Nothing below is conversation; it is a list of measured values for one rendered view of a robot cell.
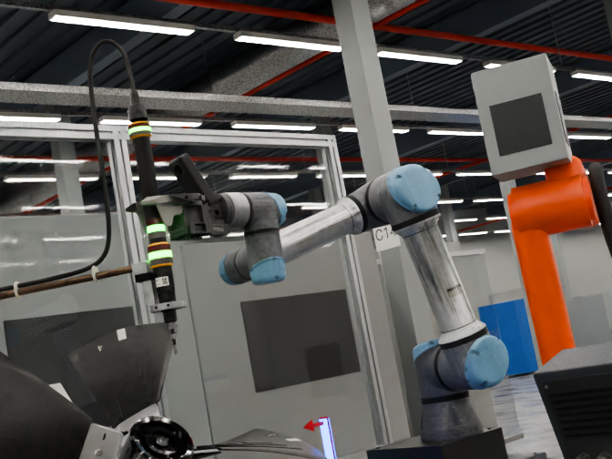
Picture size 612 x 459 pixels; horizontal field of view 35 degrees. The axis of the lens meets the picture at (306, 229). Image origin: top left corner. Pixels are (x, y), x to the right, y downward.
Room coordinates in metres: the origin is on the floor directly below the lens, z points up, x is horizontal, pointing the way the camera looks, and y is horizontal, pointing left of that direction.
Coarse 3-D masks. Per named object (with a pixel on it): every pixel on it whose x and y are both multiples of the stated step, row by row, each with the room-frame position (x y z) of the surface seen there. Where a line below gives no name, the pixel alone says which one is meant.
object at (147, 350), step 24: (144, 336) 1.95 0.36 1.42; (168, 336) 1.95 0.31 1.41; (72, 360) 1.94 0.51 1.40; (96, 360) 1.93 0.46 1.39; (120, 360) 1.92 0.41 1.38; (144, 360) 1.90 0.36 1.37; (168, 360) 1.90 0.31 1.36; (96, 384) 1.90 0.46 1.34; (120, 384) 1.88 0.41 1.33; (144, 384) 1.86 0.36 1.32; (120, 408) 1.85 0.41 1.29; (144, 408) 1.83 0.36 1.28
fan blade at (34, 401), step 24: (0, 360) 1.69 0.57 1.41; (0, 384) 1.68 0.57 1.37; (24, 384) 1.69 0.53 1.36; (0, 408) 1.66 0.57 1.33; (24, 408) 1.68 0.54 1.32; (48, 408) 1.69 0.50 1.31; (72, 408) 1.71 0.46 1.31; (0, 432) 1.66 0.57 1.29; (24, 432) 1.67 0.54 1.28; (48, 432) 1.69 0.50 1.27; (72, 432) 1.70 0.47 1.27; (0, 456) 1.66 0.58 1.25; (24, 456) 1.67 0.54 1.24; (48, 456) 1.69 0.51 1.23; (72, 456) 1.70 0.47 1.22
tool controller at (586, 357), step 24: (552, 360) 1.64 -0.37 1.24; (576, 360) 1.59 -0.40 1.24; (600, 360) 1.54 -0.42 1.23; (552, 384) 1.59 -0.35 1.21; (576, 384) 1.56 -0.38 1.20; (600, 384) 1.53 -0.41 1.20; (552, 408) 1.61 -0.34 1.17; (576, 408) 1.58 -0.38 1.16; (600, 408) 1.55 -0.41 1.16; (576, 432) 1.60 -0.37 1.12; (600, 432) 1.57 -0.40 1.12; (576, 456) 1.62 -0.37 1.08; (600, 456) 1.56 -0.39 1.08
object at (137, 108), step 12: (132, 96) 1.81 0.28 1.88; (132, 108) 1.80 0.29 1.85; (144, 108) 1.81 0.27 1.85; (132, 120) 1.83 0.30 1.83; (144, 120) 1.83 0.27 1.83; (156, 276) 1.81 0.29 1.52; (168, 276) 1.81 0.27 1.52; (156, 288) 1.81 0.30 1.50; (168, 288) 1.80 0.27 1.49; (168, 300) 1.80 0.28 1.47; (168, 312) 1.81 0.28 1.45
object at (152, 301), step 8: (136, 264) 1.81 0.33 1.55; (144, 264) 1.81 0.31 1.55; (136, 272) 1.81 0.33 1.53; (144, 272) 1.81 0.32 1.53; (152, 272) 1.82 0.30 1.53; (136, 280) 1.81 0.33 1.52; (144, 280) 1.81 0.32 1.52; (152, 280) 1.81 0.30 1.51; (144, 288) 1.81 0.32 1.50; (152, 288) 1.81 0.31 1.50; (152, 296) 1.81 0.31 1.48; (152, 304) 1.81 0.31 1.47; (160, 304) 1.78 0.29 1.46; (168, 304) 1.78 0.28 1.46; (176, 304) 1.79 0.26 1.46; (184, 304) 1.81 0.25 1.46; (152, 312) 1.82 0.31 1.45
